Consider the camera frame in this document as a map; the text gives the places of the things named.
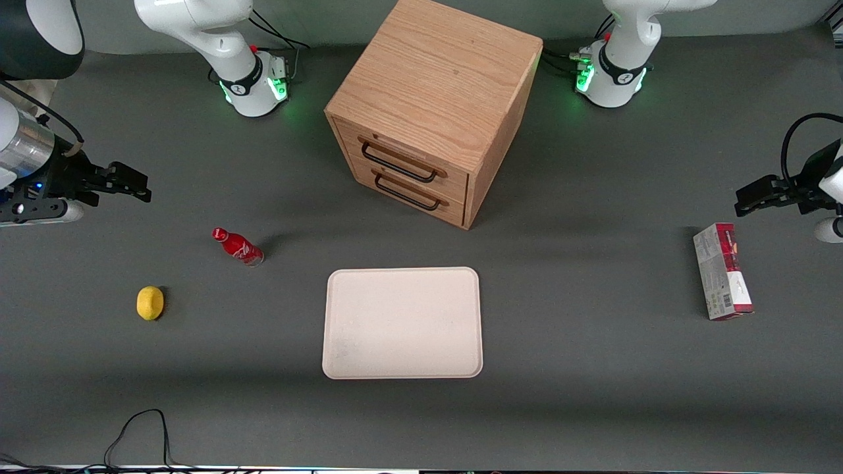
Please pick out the red and grey carton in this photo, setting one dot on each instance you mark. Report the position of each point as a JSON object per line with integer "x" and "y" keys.
{"x": 721, "y": 273}

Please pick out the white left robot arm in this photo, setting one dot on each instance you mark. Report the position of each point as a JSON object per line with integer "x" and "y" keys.
{"x": 625, "y": 66}

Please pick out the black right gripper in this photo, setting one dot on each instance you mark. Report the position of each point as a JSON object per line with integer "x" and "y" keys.
{"x": 68, "y": 175}

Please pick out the wooden drawer with narrow front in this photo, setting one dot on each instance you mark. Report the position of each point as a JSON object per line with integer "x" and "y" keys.
{"x": 454, "y": 212}

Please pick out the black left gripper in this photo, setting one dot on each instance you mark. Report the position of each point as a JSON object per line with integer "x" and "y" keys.
{"x": 807, "y": 176}

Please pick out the oak wooden drawer cabinet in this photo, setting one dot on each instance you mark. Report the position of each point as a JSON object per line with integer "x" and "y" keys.
{"x": 441, "y": 72}

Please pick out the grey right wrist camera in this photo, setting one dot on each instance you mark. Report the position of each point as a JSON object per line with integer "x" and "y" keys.
{"x": 74, "y": 210}

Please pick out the red cola bottle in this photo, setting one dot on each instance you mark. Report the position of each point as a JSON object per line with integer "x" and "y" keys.
{"x": 237, "y": 247}

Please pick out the wooden drawer with wide front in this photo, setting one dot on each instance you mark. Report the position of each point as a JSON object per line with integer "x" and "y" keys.
{"x": 454, "y": 179}

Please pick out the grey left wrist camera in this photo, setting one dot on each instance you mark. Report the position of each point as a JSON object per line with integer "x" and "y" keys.
{"x": 830, "y": 230}

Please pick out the beige rectangular tray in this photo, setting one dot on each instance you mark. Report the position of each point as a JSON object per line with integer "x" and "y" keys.
{"x": 402, "y": 322}

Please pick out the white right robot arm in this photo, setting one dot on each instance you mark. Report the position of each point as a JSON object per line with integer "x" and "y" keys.
{"x": 197, "y": 20}

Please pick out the yellow lemon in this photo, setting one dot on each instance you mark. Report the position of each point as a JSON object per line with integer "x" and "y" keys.
{"x": 150, "y": 303}

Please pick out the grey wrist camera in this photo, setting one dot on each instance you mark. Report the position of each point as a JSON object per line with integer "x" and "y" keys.
{"x": 74, "y": 210}
{"x": 830, "y": 230}

